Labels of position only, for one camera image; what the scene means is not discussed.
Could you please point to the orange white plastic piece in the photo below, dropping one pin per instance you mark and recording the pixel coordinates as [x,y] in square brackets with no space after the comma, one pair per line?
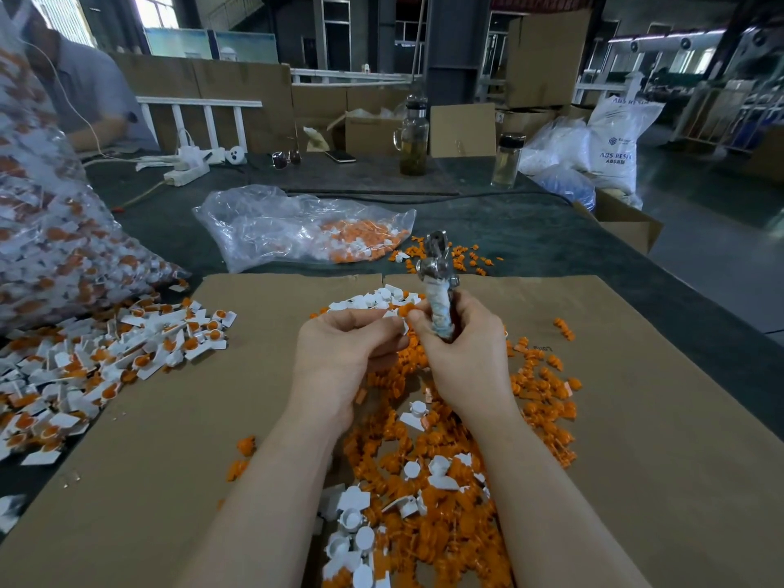
[223,319]
[215,345]

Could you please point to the small clear plastic bag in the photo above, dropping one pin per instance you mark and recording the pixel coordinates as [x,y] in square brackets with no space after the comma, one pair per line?
[262,229]

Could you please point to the open brown cardboard box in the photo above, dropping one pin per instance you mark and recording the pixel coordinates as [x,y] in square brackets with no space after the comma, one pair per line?
[620,223]

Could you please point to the tall brown cardboard box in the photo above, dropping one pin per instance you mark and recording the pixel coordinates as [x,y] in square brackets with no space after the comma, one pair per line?
[548,57]

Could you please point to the white woven sack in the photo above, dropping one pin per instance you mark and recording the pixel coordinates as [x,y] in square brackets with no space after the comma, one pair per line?
[625,141]

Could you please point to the person's right hand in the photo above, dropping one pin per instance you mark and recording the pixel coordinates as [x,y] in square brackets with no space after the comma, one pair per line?
[468,359]

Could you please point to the large clear bag of seals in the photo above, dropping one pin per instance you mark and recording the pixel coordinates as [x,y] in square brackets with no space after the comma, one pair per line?
[64,245]

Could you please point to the row of upright cardboard sheets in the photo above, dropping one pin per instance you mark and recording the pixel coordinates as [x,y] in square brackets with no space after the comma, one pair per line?
[272,89]

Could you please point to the white railing frame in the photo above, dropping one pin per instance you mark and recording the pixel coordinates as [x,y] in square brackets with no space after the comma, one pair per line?
[196,103]

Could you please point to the pile of assembled white-orange parts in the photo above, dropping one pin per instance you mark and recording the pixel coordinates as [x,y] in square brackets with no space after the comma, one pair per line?
[76,373]

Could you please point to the person's left forearm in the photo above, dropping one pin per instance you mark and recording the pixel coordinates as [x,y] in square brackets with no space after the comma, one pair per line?
[257,523]

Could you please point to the clear blue plastic bag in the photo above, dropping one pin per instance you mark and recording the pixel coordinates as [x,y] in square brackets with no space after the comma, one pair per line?
[560,165]

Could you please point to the open cardboard box with paper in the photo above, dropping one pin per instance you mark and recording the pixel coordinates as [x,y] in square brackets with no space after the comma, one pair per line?
[370,133]

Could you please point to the white power strip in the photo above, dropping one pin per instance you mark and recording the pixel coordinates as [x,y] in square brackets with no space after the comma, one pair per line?
[189,170]

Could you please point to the brown cardboard sheet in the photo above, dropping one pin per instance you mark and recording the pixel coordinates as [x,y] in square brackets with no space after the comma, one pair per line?
[129,454]
[701,428]

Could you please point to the dark steel pillar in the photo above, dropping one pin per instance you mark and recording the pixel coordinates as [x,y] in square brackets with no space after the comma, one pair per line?
[457,49]

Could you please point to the person's right forearm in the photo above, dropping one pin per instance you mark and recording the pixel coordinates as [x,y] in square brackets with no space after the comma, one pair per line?
[561,526]

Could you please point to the black phone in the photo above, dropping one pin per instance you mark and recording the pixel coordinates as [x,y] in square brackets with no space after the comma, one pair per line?
[342,157]

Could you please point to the glass tea jar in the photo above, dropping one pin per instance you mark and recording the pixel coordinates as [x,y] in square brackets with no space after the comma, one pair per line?
[414,137]

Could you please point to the glass bottle with black lid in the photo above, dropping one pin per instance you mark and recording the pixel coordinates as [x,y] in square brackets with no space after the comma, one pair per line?
[509,160]

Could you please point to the flat brown cardboard panel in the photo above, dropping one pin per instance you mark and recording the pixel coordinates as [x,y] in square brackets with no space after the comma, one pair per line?
[463,130]

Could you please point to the pile of orange and white parts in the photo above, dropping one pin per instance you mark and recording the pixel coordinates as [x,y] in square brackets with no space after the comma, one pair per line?
[423,508]

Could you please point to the scatter of orange offcuts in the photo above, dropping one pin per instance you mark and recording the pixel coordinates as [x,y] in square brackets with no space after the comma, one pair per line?
[472,257]

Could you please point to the person's left hand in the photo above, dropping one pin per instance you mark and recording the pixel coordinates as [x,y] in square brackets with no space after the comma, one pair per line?
[337,361]

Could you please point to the white metal rack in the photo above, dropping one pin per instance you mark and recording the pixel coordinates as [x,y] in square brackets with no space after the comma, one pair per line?
[733,112]

